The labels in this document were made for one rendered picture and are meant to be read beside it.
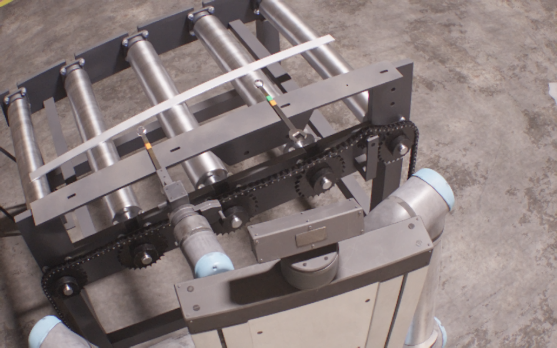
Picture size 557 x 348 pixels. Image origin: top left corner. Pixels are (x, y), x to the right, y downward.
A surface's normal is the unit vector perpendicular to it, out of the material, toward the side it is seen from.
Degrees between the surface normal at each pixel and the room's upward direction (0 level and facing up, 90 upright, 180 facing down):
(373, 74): 0
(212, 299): 0
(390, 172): 90
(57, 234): 90
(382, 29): 0
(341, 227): 61
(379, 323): 90
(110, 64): 90
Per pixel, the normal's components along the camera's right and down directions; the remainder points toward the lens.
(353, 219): 0.22, 0.33
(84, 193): -0.05, -0.64
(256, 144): 0.44, 0.67
